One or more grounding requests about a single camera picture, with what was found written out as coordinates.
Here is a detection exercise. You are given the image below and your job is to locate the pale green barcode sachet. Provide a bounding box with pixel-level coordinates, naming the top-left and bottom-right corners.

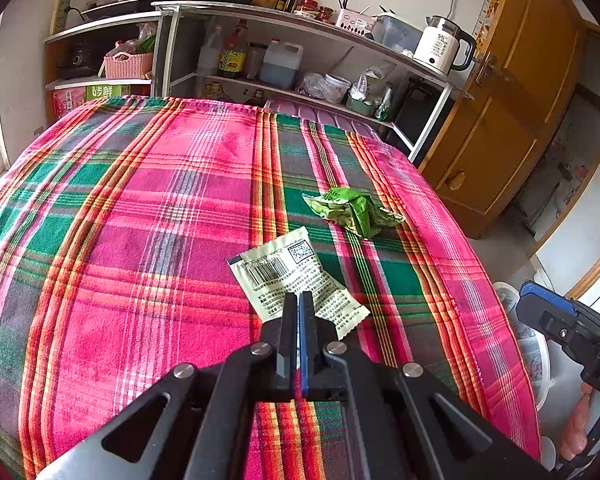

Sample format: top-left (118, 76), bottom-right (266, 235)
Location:
top-left (230, 226), bottom-right (370, 339)

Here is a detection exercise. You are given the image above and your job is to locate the green wrapper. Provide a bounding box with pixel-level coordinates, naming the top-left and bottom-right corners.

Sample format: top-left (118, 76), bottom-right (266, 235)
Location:
top-left (302, 188), bottom-right (405, 240)

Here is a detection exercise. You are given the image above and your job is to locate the white round trash bin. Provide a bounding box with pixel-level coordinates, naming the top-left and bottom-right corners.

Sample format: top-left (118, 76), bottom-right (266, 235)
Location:
top-left (493, 282), bottom-right (553, 411)

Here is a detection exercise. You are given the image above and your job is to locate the white metal kitchen shelf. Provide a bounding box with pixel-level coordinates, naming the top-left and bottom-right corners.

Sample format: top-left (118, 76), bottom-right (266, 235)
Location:
top-left (44, 0), bottom-right (465, 160)

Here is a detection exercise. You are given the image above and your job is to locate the person's right hand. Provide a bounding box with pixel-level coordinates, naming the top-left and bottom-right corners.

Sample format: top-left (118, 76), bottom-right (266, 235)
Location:
top-left (559, 382), bottom-right (600, 460)

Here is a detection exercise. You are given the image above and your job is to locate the wooden door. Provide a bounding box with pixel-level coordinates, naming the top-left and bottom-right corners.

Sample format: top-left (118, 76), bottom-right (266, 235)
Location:
top-left (419, 0), bottom-right (585, 238)

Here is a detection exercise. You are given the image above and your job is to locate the pink plaid tablecloth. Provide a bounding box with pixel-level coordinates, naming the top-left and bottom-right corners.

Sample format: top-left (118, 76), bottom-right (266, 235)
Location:
top-left (0, 98), bottom-right (541, 479)

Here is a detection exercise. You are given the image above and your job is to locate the pink-lidded storage box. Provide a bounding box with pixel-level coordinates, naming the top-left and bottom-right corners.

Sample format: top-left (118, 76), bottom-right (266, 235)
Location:
top-left (264, 99), bottom-right (380, 140)

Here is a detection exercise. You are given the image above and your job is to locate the white electric kettle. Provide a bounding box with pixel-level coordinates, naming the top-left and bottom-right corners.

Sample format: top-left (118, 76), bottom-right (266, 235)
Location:
top-left (413, 15), bottom-right (477, 76)

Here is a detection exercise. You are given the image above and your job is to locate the clear plastic storage container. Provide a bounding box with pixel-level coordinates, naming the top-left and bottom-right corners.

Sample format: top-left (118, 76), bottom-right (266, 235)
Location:
top-left (372, 12), bottom-right (422, 53)

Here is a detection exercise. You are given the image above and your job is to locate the white plastic oil jug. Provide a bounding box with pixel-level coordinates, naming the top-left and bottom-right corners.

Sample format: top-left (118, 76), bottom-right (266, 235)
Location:
top-left (259, 39), bottom-right (303, 90)

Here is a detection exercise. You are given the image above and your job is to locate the soy sauce bottle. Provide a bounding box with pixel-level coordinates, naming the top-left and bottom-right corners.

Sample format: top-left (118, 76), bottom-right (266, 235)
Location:
top-left (218, 18), bottom-right (248, 78)

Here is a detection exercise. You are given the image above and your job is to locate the pink utensil holder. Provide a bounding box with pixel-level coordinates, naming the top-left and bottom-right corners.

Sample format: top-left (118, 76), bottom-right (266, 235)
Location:
top-left (335, 9), bottom-right (376, 36)

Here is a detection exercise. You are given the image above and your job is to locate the pink woven basket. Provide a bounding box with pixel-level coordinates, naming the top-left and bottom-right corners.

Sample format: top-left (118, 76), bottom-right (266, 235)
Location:
top-left (104, 52), bottom-right (154, 79)

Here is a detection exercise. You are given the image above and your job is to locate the black induction cooker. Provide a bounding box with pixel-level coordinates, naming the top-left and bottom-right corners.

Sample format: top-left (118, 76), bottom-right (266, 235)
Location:
top-left (82, 0), bottom-right (171, 21)

